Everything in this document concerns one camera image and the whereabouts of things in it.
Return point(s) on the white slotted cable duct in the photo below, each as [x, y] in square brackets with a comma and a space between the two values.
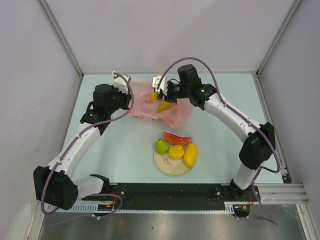
[101, 208]

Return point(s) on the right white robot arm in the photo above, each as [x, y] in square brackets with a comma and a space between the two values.
[258, 139]

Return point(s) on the pink plastic bag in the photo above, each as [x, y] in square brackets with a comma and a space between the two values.
[147, 108]

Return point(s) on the yellow fake mango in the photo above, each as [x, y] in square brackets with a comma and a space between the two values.
[190, 155]

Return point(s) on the green fake pear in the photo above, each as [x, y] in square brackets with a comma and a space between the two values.
[161, 146]

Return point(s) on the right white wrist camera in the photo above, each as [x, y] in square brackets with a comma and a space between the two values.
[160, 84]

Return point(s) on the yellow fake lemon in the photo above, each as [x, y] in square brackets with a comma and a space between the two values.
[176, 152]

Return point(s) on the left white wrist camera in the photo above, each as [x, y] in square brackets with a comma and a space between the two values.
[121, 82]

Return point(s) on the yellow fake fruit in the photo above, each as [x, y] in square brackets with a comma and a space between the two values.
[163, 105]

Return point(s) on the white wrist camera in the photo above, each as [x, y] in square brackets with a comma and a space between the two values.
[121, 82]
[160, 84]

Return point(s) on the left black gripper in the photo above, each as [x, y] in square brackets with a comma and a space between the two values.
[127, 98]

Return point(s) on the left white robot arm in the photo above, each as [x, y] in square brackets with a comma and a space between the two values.
[54, 183]

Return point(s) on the red watermelon slice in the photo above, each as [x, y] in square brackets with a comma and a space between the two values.
[173, 139]

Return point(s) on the round cream plate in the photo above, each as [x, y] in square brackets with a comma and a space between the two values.
[168, 166]

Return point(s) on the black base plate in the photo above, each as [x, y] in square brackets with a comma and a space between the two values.
[184, 197]

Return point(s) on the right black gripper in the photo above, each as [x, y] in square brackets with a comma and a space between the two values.
[167, 98]

